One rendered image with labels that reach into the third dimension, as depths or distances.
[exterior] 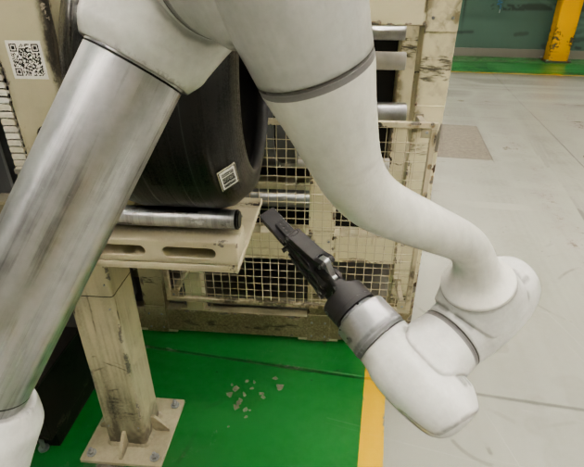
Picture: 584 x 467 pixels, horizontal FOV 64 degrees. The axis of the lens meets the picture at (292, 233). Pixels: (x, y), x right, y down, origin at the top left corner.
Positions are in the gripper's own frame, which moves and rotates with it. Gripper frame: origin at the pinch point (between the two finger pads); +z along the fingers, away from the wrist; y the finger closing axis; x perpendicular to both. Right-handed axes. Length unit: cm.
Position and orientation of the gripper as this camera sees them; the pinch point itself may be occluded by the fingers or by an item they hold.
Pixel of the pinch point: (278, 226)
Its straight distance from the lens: 80.9
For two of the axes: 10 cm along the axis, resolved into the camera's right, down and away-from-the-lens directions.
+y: 0.4, 5.2, 8.5
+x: 7.9, -5.4, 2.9
